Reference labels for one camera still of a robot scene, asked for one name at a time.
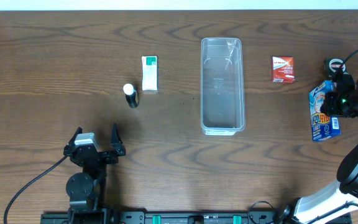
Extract blue fever patch box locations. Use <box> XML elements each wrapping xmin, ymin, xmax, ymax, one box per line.
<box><xmin>309</xmin><ymin>80</ymin><xmax>341</xmax><ymax>142</ymax></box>

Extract left black cable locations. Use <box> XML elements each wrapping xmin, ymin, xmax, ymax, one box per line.
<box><xmin>3</xmin><ymin>154</ymin><xmax>70</xmax><ymax>224</ymax></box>

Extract right black cable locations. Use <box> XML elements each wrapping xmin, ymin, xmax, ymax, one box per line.
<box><xmin>336</xmin><ymin>42</ymin><xmax>358</xmax><ymax>83</ymax></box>

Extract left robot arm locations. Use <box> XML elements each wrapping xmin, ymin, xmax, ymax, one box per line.
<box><xmin>63</xmin><ymin>123</ymin><xmax>126</xmax><ymax>213</ymax></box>

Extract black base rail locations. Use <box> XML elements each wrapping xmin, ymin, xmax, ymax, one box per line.
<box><xmin>40</xmin><ymin>208</ymin><xmax>291</xmax><ymax>224</ymax></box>

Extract white green Panadol box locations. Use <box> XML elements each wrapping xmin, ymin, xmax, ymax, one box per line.
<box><xmin>142</xmin><ymin>56</ymin><xmax>158</xmax><ymax>91</ymax></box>

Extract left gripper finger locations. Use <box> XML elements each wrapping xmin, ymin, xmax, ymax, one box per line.
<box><xmin>110</xmin><ymin>123</ymin><xmax>124</xmax><ymax>152</ymax></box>
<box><xmin>68</xmin><ymin>127</ymin><xmax>83</xmax><ymax>146</ymax></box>

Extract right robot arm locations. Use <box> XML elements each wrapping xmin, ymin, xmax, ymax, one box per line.
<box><xmin>276</xmin><ymin>68</ymin><xmax>358</xmax><ymax>223</ymax></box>

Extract black cable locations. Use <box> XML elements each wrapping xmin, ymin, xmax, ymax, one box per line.
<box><xmin>3</xmin><ymin>154</ymin><xmax>70</xmax><ymax>224</ymax></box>
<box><xmin>336</xmin><ymin>42</ymin><xmax>358</xmax><ymax>83</ymax></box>

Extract dark bottle white cap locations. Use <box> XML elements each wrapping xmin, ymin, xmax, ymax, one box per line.
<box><xmin>123</xmin><ymin>83</ymin><xmax>139</xmax><ymax>108</ymax></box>

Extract clear plastic container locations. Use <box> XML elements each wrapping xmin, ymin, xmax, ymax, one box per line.
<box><xmin>200</xmin><ymin>37</ymin><xmax>246</xmax><ymax>136</ymax></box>

